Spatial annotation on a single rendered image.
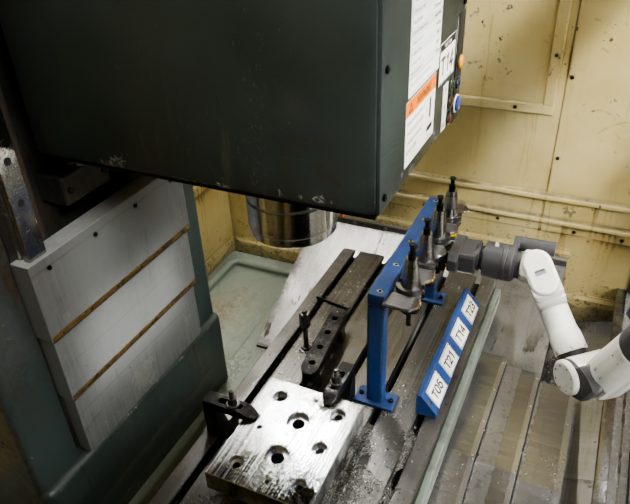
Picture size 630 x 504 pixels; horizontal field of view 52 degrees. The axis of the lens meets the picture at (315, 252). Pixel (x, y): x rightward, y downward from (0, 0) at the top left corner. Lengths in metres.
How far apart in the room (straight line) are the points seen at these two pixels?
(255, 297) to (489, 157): 1.01
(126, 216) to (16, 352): 0.35
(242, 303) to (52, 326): 1.20
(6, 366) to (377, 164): 0.83
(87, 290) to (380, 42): 0.83
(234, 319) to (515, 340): 0.98
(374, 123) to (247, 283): 1.74
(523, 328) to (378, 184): 1.27
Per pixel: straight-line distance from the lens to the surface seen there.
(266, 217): 1.07
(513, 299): 2.15
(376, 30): 0.83
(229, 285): 2.54
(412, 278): 1.38
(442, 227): 1.56
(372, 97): 0.85
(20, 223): 1.25
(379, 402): 1.58
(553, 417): 1.90
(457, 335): 1.73
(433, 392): 1.57
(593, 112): 2.00
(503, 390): 1.92
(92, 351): 1.47
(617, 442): 1.77
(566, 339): 1.52
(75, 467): 1.62
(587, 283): 2.26
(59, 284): 1.34
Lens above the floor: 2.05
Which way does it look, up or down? 33 degrees down
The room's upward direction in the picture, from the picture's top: 3 degrees counter-clockwise
